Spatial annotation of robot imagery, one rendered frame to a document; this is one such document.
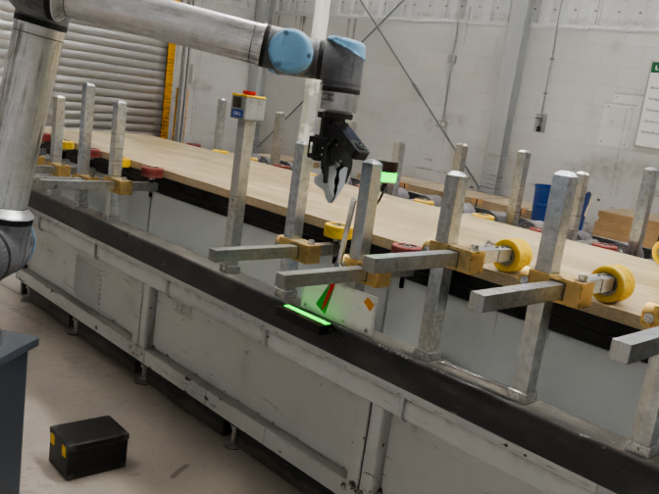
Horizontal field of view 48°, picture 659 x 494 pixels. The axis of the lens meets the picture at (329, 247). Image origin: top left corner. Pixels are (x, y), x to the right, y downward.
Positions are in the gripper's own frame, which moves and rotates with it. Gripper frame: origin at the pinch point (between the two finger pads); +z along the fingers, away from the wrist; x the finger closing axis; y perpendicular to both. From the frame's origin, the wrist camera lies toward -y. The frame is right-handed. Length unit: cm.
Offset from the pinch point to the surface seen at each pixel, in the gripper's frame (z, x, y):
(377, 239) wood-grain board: 12.3, -24.7, 6.1
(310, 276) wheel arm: 15.9, 12.9, -9.5
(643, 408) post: 23, -6, -78
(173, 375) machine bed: 88, -28, 101
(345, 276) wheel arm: 16.7, 1.7, -9.4
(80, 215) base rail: 32, -4, 137
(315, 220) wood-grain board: 12.2, -24.7, 31.1
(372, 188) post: -3.5, -7.0, -5.7
